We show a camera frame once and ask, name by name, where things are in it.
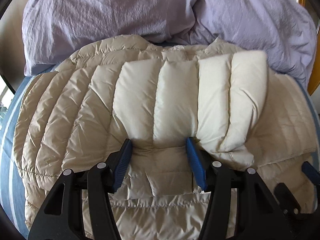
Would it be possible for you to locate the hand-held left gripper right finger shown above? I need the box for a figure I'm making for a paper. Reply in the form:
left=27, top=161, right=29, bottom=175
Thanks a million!
left=185, top=137, right=292, bottom=240

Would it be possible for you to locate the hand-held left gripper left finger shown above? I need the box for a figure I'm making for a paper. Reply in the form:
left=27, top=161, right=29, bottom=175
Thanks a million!
left=27, top=139, right=133, bottom=240

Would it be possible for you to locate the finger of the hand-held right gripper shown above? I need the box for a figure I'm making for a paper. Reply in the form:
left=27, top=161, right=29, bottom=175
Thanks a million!
left=301, top=161, right=320, bottom=181
left=274, top=182, right=310, bottom=216

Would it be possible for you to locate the beige puffer jacket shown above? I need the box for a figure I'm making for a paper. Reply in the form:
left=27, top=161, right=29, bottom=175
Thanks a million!
left=14, top=34, right=316, bottom=240

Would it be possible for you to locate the lilac crinkled duvet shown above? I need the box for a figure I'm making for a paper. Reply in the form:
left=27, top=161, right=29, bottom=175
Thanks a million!
left=22, top=0, right=318, bottom=88

